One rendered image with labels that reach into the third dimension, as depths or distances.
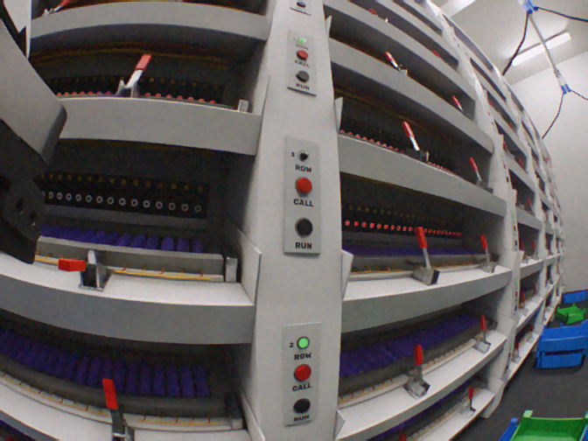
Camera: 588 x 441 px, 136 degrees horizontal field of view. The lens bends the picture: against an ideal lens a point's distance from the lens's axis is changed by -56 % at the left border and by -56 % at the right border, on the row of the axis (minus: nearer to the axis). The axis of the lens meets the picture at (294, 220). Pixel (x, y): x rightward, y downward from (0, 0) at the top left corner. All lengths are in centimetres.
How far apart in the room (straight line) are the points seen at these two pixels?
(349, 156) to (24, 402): 56
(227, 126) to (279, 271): 16
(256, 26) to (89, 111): 26
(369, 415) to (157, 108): 47
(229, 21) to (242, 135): 20
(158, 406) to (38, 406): 19
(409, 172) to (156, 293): 36
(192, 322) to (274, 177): 16
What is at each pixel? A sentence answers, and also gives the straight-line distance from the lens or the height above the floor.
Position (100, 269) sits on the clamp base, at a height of 50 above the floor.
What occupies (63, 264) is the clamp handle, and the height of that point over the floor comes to 51.
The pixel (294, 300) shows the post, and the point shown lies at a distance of 26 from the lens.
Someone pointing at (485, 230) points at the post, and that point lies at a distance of 84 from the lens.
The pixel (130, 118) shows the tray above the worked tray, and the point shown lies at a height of 66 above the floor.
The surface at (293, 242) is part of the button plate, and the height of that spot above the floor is 54.
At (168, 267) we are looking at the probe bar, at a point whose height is 51.
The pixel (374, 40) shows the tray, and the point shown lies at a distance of 75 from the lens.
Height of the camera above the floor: 51
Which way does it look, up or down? 11 degrees up
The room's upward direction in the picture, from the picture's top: straight up
